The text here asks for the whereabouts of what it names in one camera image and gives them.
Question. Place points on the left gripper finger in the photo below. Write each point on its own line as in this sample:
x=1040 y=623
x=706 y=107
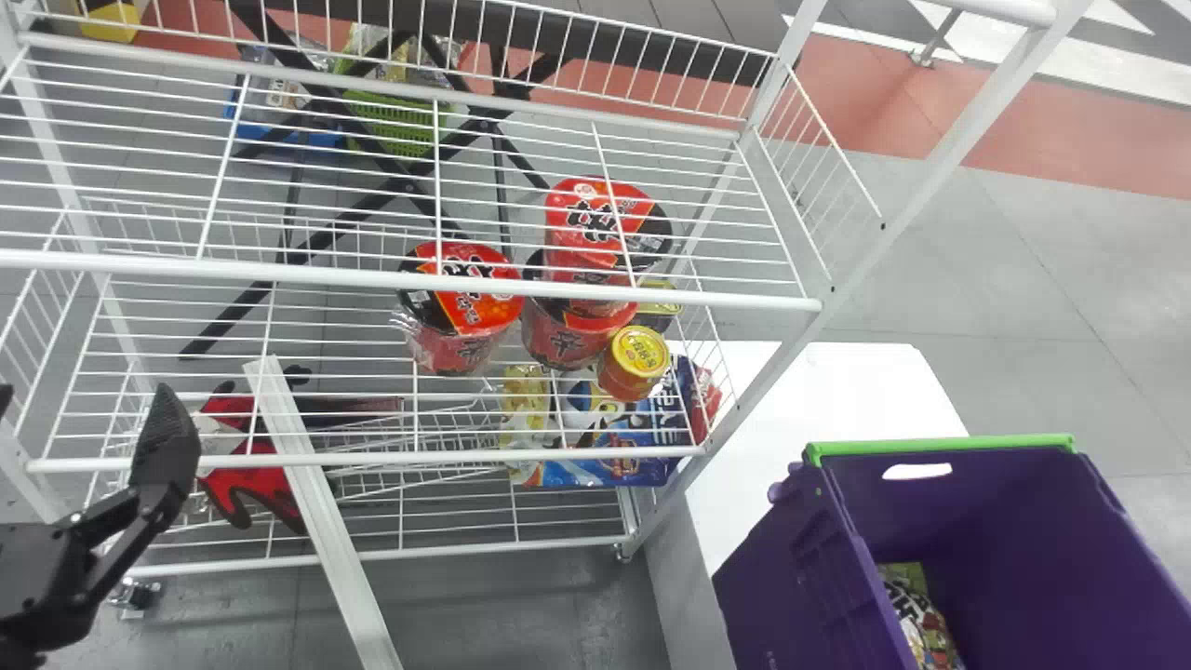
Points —
x=4 y=398
x=166 y=447

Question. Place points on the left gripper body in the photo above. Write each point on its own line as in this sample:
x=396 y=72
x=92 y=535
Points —
x=37 y=577

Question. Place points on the red snack packet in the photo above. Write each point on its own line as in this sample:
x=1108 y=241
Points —
x=251 y=484

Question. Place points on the red noodle cup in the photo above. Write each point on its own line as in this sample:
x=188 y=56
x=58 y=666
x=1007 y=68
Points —
x=595 y=219
x=461 y=307
x=569 y=330

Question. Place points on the blue basket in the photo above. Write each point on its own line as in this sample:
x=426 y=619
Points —
x=279 y=130

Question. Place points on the yellow snack packet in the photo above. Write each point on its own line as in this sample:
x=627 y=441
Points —
x=524 y=405

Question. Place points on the green basket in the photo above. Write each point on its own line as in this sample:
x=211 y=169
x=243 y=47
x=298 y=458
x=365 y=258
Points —
x=395 y=121

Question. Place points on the blue snack packet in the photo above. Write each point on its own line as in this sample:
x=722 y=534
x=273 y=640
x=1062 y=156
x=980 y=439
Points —
x=642 y=433

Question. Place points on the yellow can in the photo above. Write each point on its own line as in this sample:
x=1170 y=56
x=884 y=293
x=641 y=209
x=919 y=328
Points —
x=661 y=312
x=635 y=358

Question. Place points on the white slab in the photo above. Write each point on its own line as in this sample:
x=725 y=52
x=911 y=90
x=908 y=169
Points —
x=819 y=419

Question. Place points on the green snack packet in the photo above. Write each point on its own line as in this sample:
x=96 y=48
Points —
x=916 y=619

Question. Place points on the purple crate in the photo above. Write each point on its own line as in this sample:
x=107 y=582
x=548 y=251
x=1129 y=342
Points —
x=1023 y=558

